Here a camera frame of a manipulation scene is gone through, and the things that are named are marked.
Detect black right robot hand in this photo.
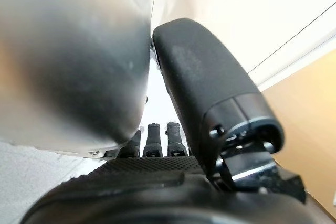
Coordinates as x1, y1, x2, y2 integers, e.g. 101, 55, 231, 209
20, 17, 329, 224

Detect shiny metal pot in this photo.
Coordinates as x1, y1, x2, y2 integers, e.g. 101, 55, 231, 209
0, 0, 160, 159

